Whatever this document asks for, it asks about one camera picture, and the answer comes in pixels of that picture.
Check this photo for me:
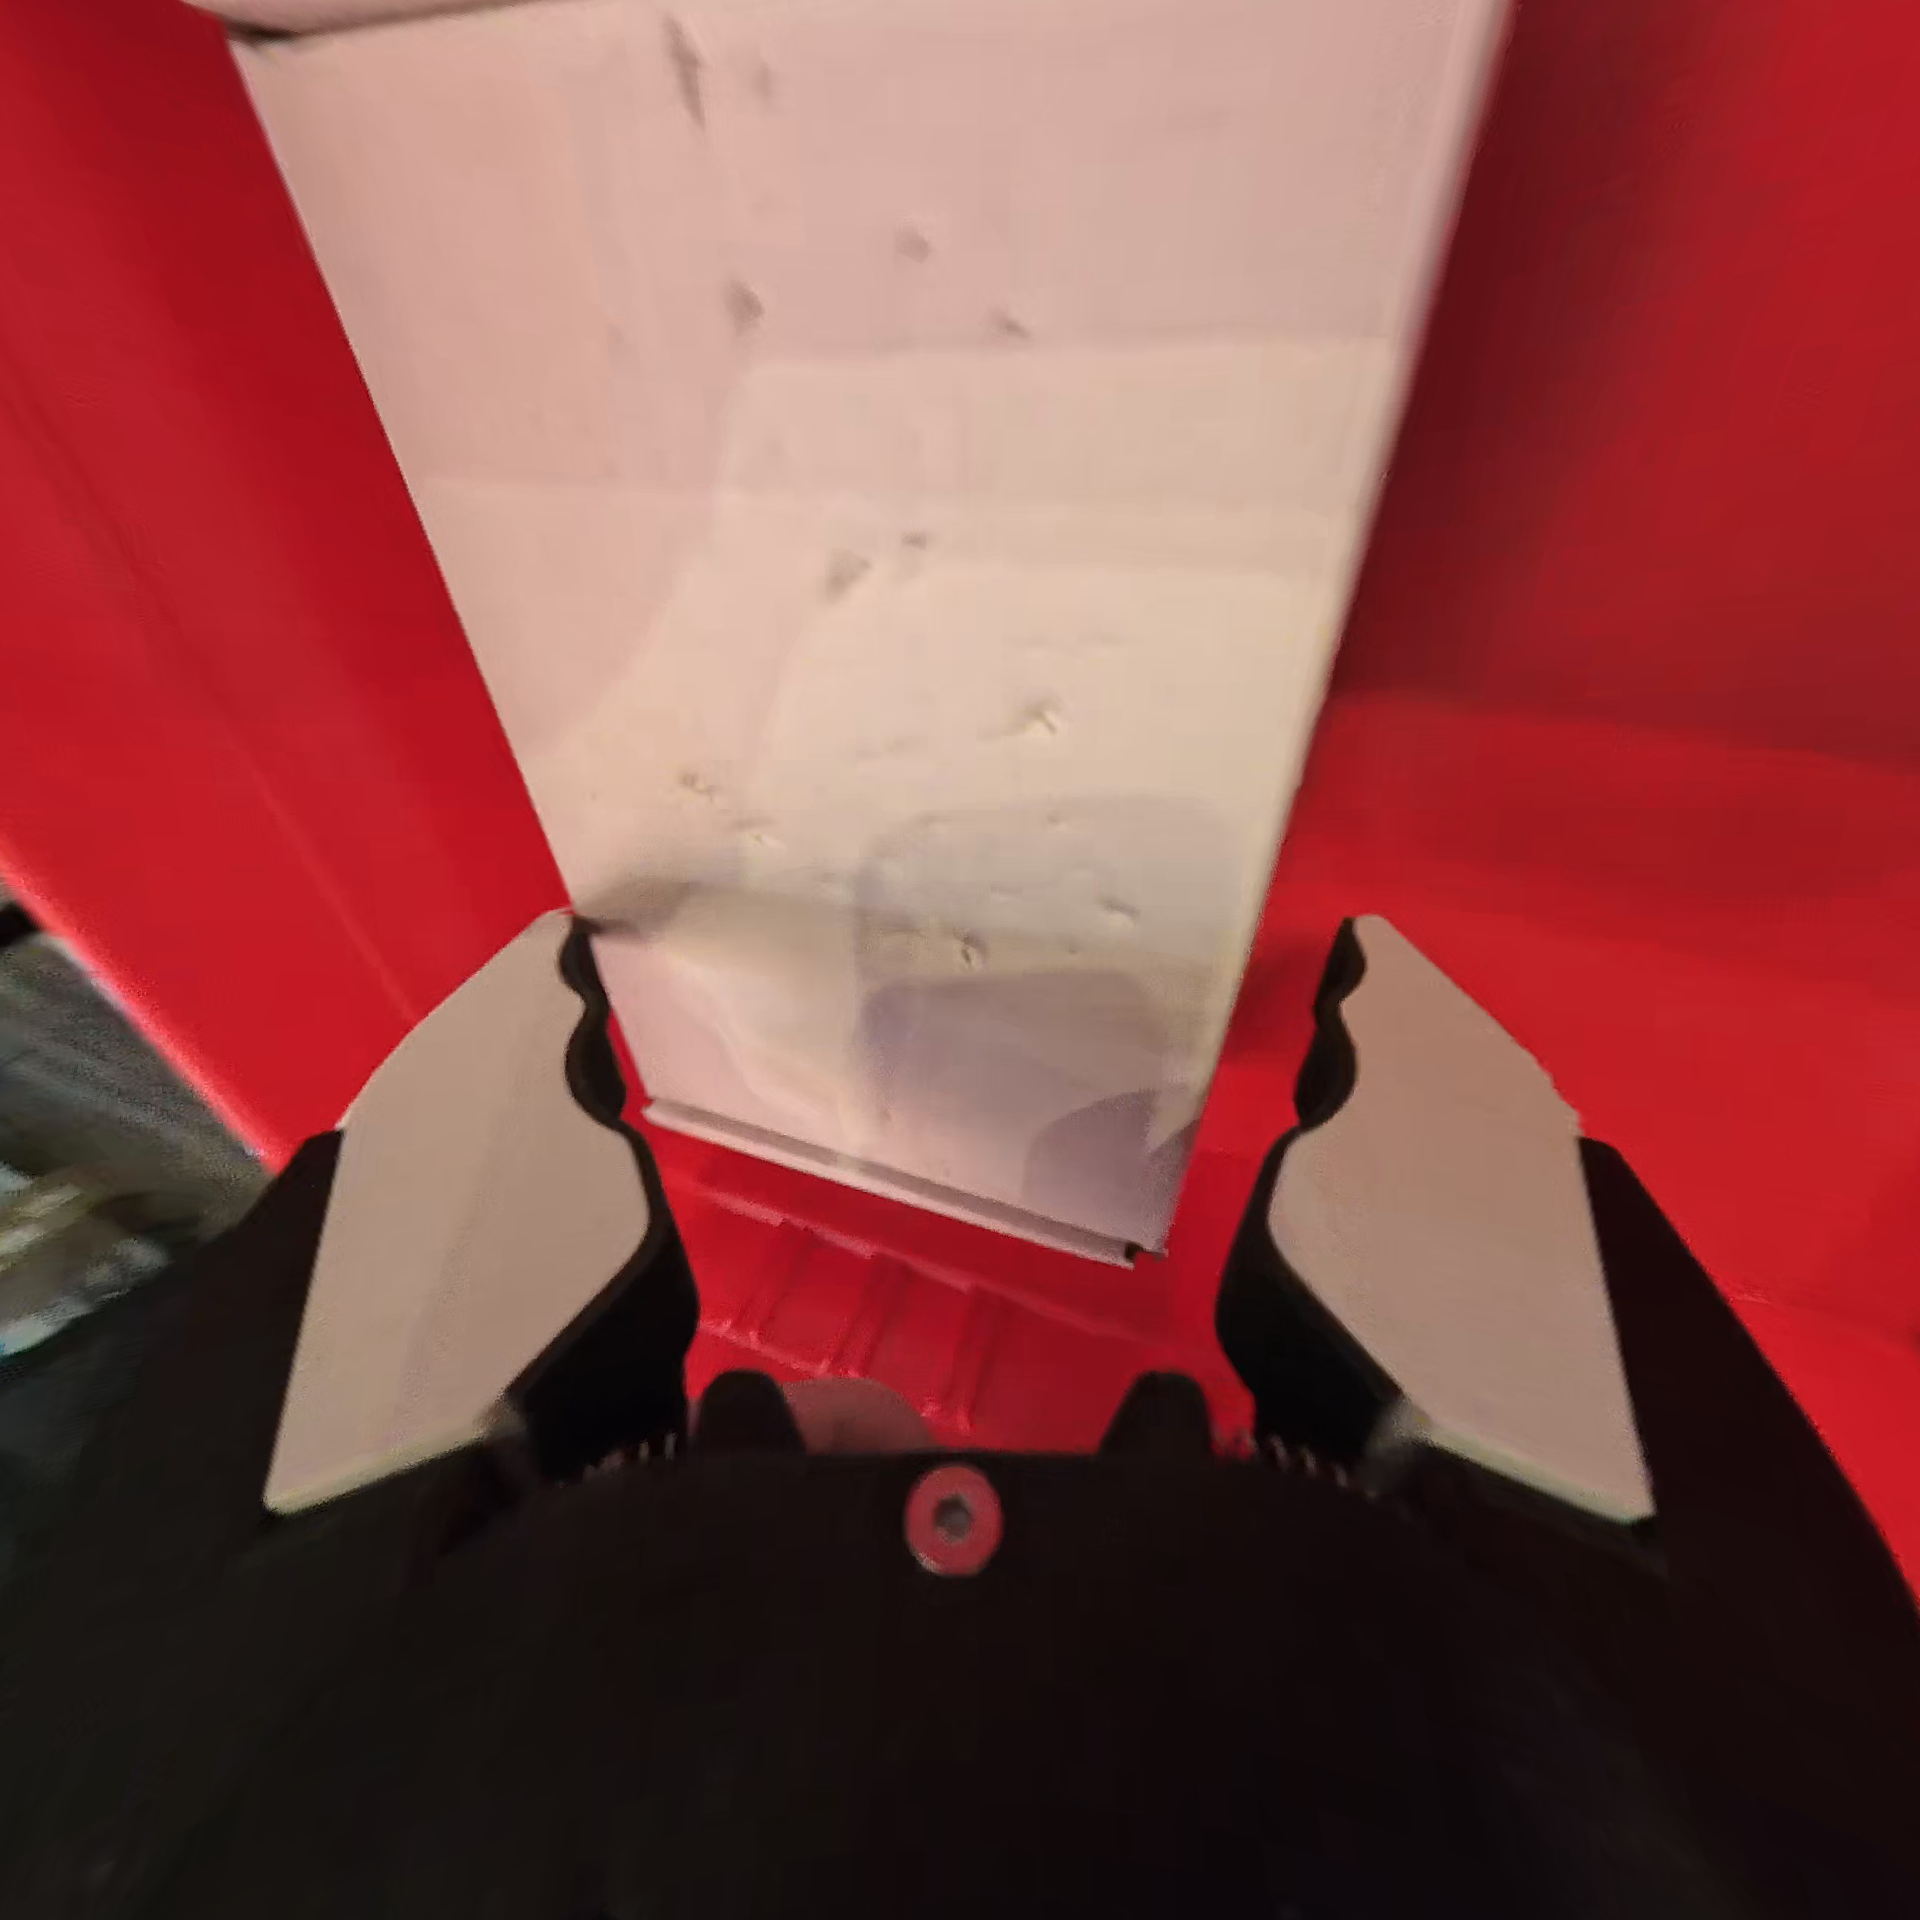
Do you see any white cardboard box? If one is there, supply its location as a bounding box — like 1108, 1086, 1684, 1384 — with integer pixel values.
224, 0, 1511, 1270

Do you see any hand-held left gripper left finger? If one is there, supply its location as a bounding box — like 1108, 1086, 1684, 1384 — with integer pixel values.
262, 908, 702, 1512

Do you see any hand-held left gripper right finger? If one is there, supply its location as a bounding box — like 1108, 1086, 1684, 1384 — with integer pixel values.
1217, 915, 1656, 1530

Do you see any red plastic bin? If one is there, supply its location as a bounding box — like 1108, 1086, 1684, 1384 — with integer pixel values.
0, 0, 1920, 1599

